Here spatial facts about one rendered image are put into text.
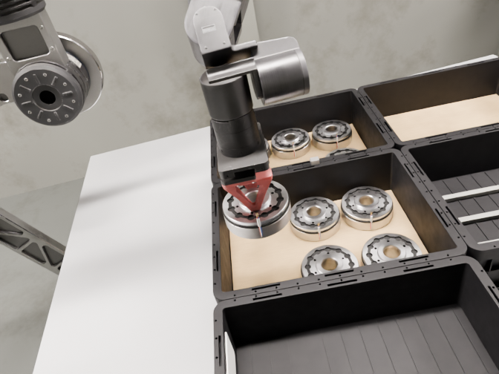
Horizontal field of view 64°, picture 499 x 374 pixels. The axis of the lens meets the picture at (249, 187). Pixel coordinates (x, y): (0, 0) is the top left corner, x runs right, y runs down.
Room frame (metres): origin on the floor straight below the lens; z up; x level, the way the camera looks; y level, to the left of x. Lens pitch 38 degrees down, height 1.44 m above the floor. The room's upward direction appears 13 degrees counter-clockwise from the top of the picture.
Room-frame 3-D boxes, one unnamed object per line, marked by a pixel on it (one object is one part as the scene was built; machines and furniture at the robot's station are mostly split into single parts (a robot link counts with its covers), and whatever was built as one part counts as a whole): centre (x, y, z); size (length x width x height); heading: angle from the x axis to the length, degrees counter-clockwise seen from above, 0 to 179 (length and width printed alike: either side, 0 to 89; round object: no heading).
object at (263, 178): (0.46, 0.00, 1.10); 0.07 x 0.07 x 0.09; 87
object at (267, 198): (0.47, 0.00, 1.05); 0.05 x 0.05 x 0.01
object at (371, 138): (0.83, -0.13, 0.87); 0.40 x 0.30 x 0.11; 87
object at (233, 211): (0.47, 0.00, 1.04); 0.10 x 0.10 x 0.01
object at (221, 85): (0.47, -0.01, 1.23); 0.07 x 0.06 x 0.07; 92
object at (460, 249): (0.53, -0.11, 0.92); 0.40 x 0.30 x 0.02; 87
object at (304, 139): (0.90, -0.13, 0.86); 0.10 x 0.10 x 0.01
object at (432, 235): (0.53, -0.11, 0.87); 0.40 x 0.30 x 0.11; 87
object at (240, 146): (0.47, 0.00, 1.17); 0.10 x 0.07 x 0.07; 177
